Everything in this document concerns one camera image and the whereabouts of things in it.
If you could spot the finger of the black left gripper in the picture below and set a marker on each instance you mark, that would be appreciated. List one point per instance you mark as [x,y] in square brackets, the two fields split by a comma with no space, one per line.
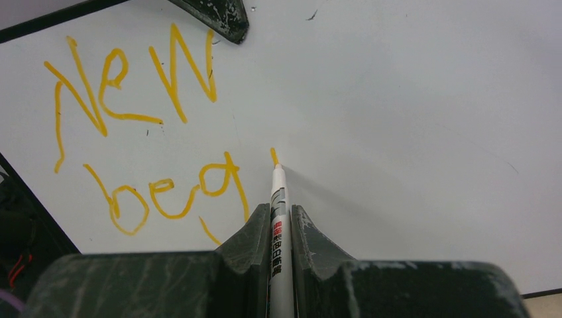
[228,18]

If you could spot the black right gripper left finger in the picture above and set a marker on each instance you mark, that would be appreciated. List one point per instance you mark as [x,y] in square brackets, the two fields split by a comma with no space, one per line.
[248,259]

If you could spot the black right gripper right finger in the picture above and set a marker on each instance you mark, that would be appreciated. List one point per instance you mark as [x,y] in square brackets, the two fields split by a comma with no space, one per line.
[316,259]

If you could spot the white marker pen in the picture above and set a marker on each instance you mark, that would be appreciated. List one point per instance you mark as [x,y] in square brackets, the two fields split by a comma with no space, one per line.
[281,287]

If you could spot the white whiteboard black frame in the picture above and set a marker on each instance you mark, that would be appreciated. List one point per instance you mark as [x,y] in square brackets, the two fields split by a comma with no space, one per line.
[409,130]

